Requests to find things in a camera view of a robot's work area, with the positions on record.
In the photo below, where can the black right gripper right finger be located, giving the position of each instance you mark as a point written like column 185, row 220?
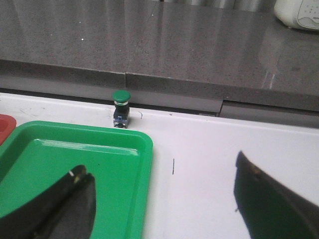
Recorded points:
column 269, row 209

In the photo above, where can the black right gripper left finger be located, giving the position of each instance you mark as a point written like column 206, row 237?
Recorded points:
column 65, row 210

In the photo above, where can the green mushroom push button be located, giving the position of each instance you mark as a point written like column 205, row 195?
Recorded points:
column 122, row 109

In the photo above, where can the green plastic tray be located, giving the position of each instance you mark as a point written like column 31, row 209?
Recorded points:
column 38, row 153

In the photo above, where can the red plastic tray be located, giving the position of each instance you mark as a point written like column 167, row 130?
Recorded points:
column 7, row 125

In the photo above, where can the grey stone counter ledge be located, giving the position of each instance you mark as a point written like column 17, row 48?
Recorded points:
column 206, row 55

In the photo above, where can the white appliance on counter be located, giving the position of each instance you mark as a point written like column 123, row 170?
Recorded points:
column 298, row 14

